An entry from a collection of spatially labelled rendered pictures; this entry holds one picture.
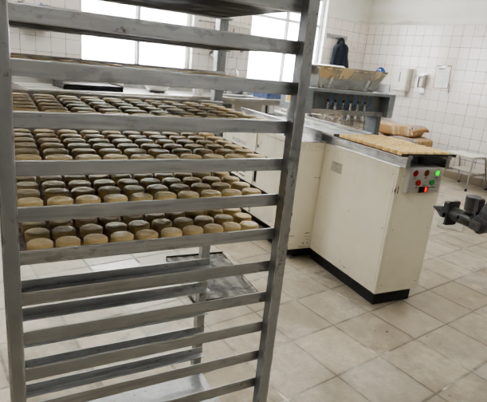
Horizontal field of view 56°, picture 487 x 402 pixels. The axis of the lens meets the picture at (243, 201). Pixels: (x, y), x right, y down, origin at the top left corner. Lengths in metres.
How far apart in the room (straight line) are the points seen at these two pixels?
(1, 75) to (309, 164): 2.40
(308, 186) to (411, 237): 0.76
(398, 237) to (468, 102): 4.63
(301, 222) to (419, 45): 4.97
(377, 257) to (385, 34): 5.73
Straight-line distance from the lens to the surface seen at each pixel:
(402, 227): 2.71
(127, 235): 1.05
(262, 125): 1.06
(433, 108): 7.40
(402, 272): 2.85
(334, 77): 3.10
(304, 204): 3.10
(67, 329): 1.08
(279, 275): 1.19
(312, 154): 3.03
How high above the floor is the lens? 1.27
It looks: 17 degrees down
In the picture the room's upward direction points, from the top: 6 degrees clockwise
